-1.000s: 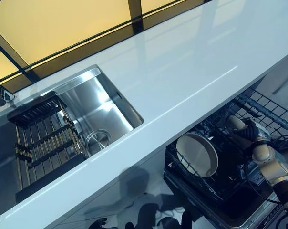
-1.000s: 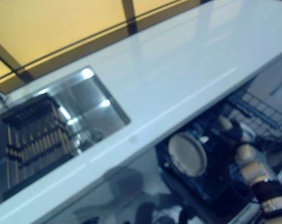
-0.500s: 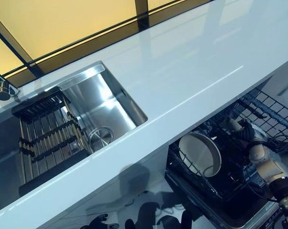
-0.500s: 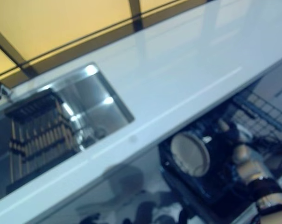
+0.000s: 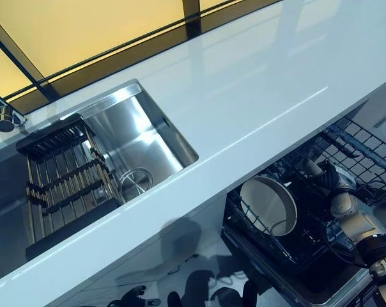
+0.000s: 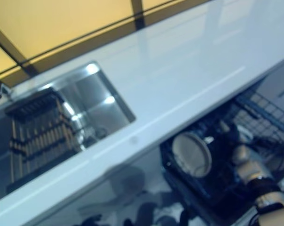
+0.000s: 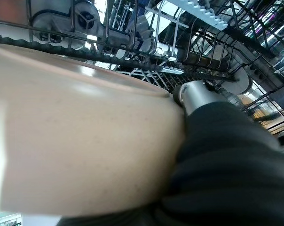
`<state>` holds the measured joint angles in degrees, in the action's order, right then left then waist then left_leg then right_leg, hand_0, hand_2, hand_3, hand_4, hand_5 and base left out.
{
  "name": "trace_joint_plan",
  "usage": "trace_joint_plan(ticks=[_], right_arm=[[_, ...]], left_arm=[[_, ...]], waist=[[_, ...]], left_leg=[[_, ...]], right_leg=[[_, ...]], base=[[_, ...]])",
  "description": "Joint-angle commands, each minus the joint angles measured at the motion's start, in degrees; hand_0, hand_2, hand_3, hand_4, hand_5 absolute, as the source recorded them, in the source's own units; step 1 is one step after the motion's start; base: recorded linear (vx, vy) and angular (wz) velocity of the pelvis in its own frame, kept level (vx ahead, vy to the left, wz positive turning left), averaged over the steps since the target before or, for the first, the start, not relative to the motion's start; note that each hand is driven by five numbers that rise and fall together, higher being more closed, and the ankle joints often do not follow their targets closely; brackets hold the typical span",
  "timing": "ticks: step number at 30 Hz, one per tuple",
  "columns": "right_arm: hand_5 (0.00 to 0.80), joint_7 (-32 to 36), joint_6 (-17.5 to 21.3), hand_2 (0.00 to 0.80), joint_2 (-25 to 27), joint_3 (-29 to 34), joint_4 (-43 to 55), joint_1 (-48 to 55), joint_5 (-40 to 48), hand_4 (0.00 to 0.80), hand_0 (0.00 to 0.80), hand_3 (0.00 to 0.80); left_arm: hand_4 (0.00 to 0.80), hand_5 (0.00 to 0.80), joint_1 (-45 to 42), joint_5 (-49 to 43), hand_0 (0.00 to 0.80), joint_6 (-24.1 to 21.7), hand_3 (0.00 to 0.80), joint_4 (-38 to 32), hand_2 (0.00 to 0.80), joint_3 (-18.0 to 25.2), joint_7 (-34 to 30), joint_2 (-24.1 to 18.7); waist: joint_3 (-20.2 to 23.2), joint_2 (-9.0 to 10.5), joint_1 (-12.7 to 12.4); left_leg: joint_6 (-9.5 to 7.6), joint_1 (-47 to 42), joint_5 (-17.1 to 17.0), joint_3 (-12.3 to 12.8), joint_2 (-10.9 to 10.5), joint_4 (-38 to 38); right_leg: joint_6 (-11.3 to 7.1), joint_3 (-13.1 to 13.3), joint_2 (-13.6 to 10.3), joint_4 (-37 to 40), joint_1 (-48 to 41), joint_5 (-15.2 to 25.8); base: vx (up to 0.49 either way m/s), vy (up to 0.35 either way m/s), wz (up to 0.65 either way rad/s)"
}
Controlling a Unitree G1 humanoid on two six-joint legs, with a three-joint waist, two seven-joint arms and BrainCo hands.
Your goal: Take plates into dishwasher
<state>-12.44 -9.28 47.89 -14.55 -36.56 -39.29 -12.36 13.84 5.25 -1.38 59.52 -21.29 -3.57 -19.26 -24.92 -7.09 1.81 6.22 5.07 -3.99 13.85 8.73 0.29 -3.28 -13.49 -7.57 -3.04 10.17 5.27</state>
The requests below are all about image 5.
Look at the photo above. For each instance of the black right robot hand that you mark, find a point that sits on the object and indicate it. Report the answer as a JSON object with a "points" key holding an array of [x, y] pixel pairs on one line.
{"points": [[336, 179]]}

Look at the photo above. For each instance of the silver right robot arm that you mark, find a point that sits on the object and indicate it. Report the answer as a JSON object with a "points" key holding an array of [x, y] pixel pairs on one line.
{"points": [[356, 220]]}

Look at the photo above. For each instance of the steel sink strainer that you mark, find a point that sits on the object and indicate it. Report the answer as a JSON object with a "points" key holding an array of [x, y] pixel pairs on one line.
{"points": [[135, 185]]}

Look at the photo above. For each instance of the stainless steel sink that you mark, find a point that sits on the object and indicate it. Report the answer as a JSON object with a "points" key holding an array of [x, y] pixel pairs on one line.
{"points": [[142, 128]]}

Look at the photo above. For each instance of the white base cabinet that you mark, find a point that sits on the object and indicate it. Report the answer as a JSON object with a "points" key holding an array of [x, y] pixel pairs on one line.
{"points": [[116, 265]]}

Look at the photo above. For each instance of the black dish drying rack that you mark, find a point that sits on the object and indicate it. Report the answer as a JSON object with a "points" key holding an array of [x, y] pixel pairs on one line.
{"points": [[65, 179]]}

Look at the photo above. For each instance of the chrome gooseneck faucet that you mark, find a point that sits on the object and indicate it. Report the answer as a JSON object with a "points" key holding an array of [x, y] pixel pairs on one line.
{"points": [[3, 115]]}

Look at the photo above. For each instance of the dark lattice wall frame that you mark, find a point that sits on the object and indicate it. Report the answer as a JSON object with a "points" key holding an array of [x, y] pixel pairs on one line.
{"points": [[84, 32]]}

